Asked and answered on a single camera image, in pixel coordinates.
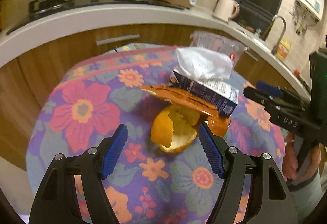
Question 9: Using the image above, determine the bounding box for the orange snack wrapper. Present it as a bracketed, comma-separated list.
[140, 84, 231, 137]

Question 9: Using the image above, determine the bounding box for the clear plastic bag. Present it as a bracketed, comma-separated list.
[190, 30, 248, 68]

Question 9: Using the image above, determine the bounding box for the large orange peel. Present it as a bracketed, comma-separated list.
[151, 105, 201, 153]

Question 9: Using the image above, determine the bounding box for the white plastic bag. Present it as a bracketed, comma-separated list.
[176, 47, 233, 81]

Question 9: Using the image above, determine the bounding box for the person right hand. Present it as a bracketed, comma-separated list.
[282, 132, 321, 183]

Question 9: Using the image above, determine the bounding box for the chrome sink faucet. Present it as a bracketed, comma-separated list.
[263, 14, 287, 55]

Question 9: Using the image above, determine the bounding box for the red tomato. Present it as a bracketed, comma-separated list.
[294, 69, 300, 76]

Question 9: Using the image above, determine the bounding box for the yellow detergent bottle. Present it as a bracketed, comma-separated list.
[275, 38, 292, 61]

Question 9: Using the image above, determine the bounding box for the pink electric kettle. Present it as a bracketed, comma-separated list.
[212, 0, 240, 23]

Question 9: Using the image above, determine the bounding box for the floral tablecloth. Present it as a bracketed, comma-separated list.
[25, 44, 287, 224]

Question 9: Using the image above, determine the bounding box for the wooden cabinet front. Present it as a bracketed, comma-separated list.
[0, 23, 267, 171]

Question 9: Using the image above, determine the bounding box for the white counter top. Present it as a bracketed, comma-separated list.
[1, 4, 310, 98]

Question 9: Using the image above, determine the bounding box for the black gas stove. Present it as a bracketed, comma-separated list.
[6, 0, 185, 35]

